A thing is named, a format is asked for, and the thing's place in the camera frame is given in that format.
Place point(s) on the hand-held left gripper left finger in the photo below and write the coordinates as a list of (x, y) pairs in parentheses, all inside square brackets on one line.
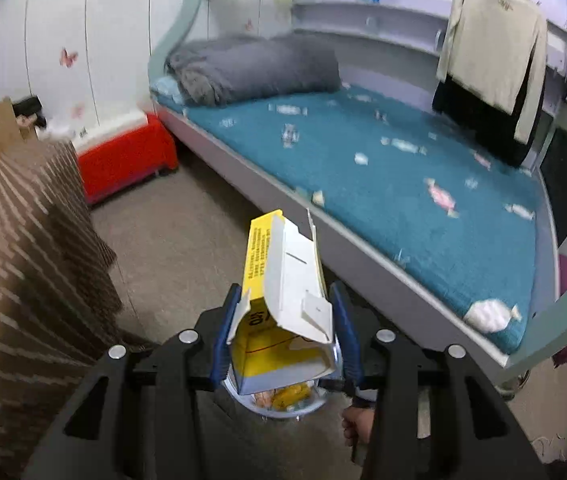
[(226, 332)]

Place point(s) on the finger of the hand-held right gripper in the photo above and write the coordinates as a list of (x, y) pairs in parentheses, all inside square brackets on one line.
[(336, 386)]

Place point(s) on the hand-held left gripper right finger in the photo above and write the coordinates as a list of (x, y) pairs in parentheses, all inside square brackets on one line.
[(346, 330)]

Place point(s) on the pale blue waste bin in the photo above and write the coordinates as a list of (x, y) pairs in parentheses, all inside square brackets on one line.
[(263, 411)]

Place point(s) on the yellow and white carton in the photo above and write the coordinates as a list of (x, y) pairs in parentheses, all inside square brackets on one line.
[(283, 280)]

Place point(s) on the person's right hand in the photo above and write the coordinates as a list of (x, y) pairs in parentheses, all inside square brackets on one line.
[(361, 425)]

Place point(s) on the yellow crumpled wrapper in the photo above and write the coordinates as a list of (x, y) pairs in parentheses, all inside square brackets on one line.
[(291, 395)]

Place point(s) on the teal candy print bedsheet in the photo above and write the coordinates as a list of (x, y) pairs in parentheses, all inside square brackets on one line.
[(363, 185)]

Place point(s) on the red storage box white lid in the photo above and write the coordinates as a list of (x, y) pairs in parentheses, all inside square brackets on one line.
[(123, 160)]

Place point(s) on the brown dotted cloth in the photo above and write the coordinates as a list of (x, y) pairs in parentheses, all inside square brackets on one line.
[(23, 270)]

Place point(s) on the light blue pillow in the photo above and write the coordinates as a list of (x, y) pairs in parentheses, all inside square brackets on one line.
[(166, 87)]

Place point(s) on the white plastic bag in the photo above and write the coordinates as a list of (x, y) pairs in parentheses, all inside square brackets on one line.
[(55, 130)]

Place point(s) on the grey folded duvet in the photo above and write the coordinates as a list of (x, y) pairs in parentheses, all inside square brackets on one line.
[(253, 67)]

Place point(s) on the black bag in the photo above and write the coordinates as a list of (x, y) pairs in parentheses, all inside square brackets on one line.
[(28, 106)]

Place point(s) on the cream hanging sweater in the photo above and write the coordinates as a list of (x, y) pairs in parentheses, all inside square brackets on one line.
[(493, 35)]

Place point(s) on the pink butterfly wall sticker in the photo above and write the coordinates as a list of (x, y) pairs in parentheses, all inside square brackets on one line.
[(68, 57), (79, 111)]

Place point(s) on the white wall shelf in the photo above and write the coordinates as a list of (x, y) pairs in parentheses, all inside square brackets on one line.
[(388, 20)]

